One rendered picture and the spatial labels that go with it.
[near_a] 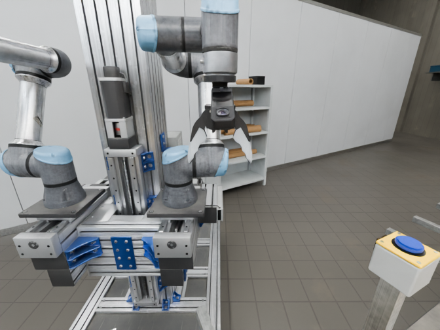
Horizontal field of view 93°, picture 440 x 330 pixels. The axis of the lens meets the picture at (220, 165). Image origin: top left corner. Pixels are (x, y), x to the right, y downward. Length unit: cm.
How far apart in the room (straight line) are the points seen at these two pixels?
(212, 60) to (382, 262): 50
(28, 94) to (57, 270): 71
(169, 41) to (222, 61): 16
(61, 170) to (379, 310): 106
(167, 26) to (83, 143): 240
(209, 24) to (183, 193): 59
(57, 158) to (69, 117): 182
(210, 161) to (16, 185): 252
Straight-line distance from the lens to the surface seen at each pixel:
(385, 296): 58
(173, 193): 86
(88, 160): 291
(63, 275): 114
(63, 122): 283
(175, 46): 58
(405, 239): 53
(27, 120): 116
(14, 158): 114
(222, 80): 46
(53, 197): 107
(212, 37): 47
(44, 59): 106
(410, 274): 51
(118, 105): 94
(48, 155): 102
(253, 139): 360
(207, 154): 82
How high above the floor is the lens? 149
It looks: 20 degrees down
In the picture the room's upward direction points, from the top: straight up
